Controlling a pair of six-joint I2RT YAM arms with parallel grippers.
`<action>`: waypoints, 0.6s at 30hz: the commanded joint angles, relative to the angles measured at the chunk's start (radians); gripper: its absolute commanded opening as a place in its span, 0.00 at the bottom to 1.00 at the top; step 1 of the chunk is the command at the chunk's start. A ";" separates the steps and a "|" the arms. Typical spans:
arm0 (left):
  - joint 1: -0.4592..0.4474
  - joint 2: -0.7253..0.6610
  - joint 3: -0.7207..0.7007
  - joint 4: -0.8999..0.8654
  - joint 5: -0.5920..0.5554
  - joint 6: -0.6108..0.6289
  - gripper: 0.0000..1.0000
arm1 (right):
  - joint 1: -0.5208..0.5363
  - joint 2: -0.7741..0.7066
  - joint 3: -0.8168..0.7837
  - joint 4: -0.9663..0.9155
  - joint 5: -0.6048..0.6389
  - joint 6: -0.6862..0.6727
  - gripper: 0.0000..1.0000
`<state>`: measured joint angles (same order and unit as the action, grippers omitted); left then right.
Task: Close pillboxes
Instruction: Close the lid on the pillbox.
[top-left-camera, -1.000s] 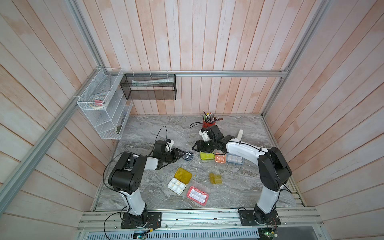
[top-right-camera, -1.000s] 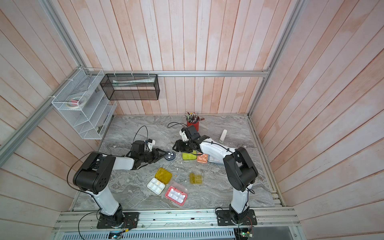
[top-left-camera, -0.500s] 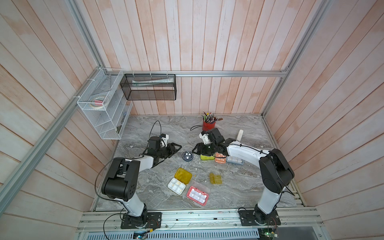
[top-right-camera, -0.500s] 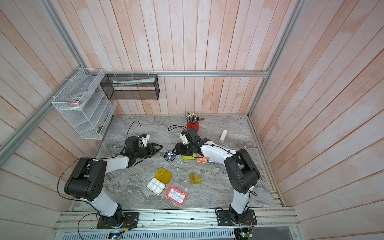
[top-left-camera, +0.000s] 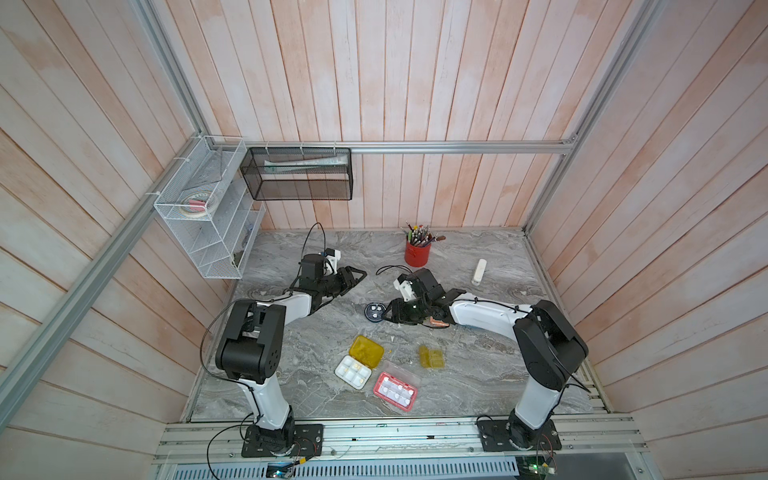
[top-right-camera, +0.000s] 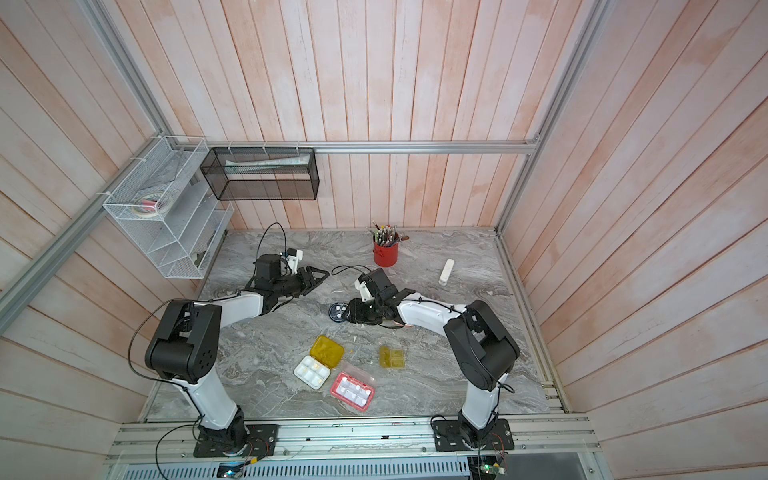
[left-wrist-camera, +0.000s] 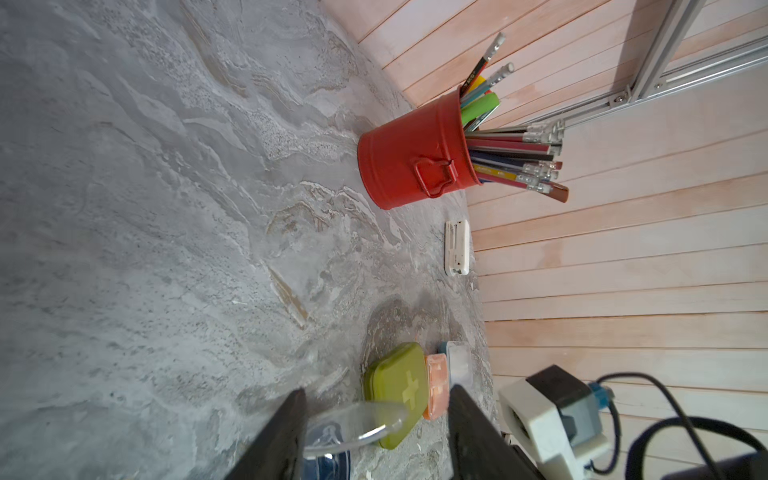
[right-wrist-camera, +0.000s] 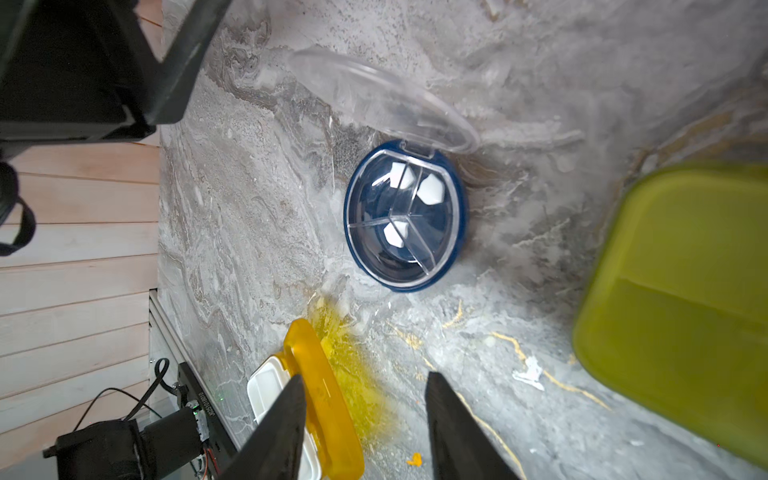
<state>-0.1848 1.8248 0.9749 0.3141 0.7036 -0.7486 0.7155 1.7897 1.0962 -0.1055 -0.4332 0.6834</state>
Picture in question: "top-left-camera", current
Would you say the white wire shelf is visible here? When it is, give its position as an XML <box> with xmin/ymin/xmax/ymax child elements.
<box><xmin>154</xmin><ymin>136</ymin><xmax>265</xmax><ymax>280</ymax></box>

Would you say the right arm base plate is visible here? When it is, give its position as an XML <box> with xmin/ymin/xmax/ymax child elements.
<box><xmin>475</xmin><ymin>415</ymin><xmax>562</xmax><ymax>452</ymax></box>

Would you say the red pen cup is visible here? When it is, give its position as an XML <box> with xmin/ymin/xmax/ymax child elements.
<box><xmin>404</xmin><ymin>242</ymin><xmax>431</xmax><ymax>269</ymax></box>

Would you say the yellow lid white pillbox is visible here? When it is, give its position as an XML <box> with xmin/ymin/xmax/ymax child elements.
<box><xmin>334</xmin><ymin>335</ymin><xmax>384</xmax><ymax>390</ymax></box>

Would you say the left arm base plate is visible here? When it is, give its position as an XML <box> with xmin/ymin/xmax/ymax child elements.
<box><xmin>241</xmin><ymin>424</ymin><xmax>324</xmax><ymax>460</ymax></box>

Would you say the red pillbox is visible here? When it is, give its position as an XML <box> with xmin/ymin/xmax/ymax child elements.
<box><xmin>373</xmin><ymin>372</ymin><xmax>418</xmax><ymax>412</ymax></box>

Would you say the small yellow pillbox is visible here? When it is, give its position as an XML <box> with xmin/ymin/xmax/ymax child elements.
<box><xmin>418</xmin><ymin>345</ymin><xmax>445</xmax><ymax>369</ymax></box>

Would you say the orange pillbox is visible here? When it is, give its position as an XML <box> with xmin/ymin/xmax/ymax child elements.
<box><xmin>425</xmin><ymin>319</ymin><xmax>450</xmax><ymax>329</ymax></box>

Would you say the black mesh basket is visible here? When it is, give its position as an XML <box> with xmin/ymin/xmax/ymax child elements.
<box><xmin>240</xmin><ymin>146</ymin><xmax>354</xmax><ymax>201</ymax></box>

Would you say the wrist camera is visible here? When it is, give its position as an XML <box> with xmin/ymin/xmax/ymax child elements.
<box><xmin>323</xmin><ymin>248</ymin><xmax>341</xmax><ymax>275</ymax></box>
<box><xmin>394</xmin><ymin>275</ymin><xmax>417</xmax><ymax>303</ymax></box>

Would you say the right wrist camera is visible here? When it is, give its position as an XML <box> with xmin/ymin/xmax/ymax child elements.
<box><xmin>394</xmin><ymin>275</ymin><xmax>417</xmax><ymax>303</ymax></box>

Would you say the tape roll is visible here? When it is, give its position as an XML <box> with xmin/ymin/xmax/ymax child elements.
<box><xmin>178</xmin><ymin>191</ymin><xmax>219</xmax><ymax>219</ymax></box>

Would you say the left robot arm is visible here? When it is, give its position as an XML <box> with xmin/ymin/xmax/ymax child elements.
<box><xmin>214</xmin><ymin>249</ymin><xmax>367</xmax><ymax>432</ymax></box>

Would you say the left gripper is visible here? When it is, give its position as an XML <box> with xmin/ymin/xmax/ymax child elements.
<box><xmin>317</xmin><ymin>265</ymin><xmax>367</xmax><ymax>298</ymax></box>

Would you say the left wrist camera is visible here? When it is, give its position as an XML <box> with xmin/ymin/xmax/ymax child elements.
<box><xmin>323</xmin><ymin>248</ymin><xmax>341</xmax><ymax>275</ymax></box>

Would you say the white rectangular device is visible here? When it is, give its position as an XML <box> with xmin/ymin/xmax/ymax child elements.
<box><xmin>471</xmin><ymin>259</ymin><xmax>487</xmax><ymax>286</ymax></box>

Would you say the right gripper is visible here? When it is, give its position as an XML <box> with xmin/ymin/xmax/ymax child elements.
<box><xmin>379</xmin><ymin>299</ymin><xmax>431</xmax><ymax>325</ymax></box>

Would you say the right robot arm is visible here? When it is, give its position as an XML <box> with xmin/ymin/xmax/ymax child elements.
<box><xmin>381</xmin><ymin>268</ymin><xmax>589</xmax><ymax>450</ymax></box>

